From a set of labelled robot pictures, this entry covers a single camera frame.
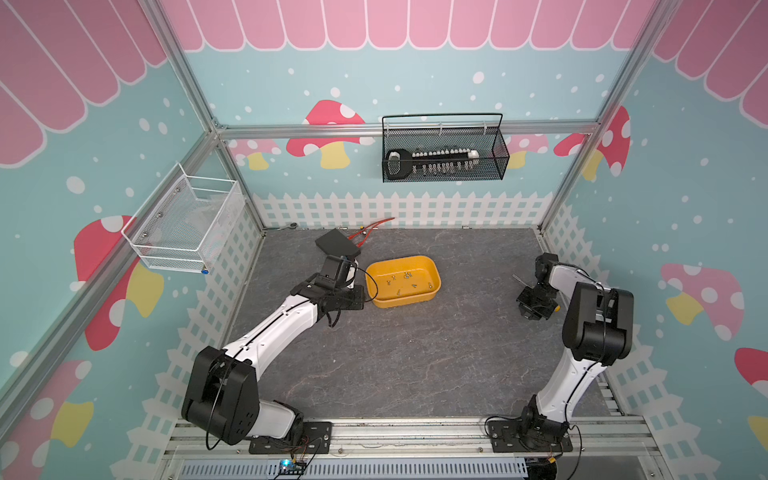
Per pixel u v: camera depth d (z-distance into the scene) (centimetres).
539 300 83
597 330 51
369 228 119
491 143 94
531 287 87
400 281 105
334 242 116
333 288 66
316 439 75
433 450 74
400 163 89
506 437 73
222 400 42
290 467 73
